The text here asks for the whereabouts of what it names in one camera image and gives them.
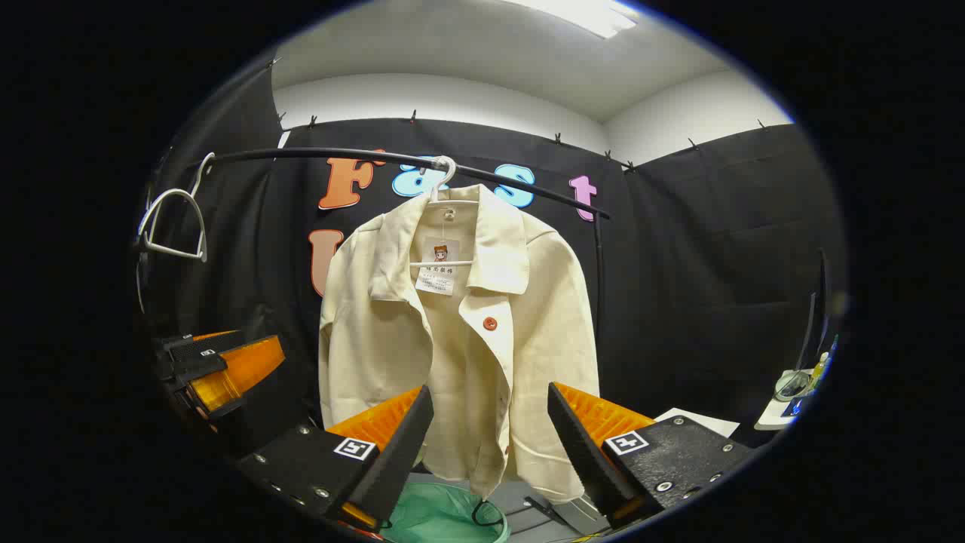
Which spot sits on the black clothes rail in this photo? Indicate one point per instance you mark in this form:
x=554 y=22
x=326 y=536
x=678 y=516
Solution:
x=324 y=153

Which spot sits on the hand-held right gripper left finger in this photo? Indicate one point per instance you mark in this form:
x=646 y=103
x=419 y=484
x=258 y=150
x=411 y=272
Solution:
x=403 y=445

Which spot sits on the cream jacket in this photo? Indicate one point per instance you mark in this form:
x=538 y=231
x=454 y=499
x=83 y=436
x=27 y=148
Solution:
x=543 y=339

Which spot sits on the yellow bottle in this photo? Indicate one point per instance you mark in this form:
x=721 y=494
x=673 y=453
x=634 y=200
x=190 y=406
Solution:
x=819 y=369

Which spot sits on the green laundry hamper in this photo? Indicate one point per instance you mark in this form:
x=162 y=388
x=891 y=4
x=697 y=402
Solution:
x=437 y=516

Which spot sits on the white side table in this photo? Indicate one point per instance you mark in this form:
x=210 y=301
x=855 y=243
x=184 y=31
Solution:
x=776 y=415

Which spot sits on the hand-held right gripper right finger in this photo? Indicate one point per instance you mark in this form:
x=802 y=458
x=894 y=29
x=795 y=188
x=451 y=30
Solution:
x=580 y=445

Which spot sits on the ceiling light panel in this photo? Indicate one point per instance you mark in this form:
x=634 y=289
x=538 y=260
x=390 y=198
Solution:
x=588 y=15

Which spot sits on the white box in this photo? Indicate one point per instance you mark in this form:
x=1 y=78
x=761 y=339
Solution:
x=701 y=418

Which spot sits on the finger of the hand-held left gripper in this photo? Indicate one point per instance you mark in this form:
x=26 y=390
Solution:
x=241 y=369
x=192 y=348

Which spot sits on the black backdrop cloth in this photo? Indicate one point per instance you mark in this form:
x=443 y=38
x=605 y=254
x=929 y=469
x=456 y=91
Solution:
x=678 y=302

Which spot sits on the white clothes hanger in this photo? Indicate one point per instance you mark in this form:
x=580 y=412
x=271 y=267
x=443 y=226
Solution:
x=451 y=167
x=177 y=251

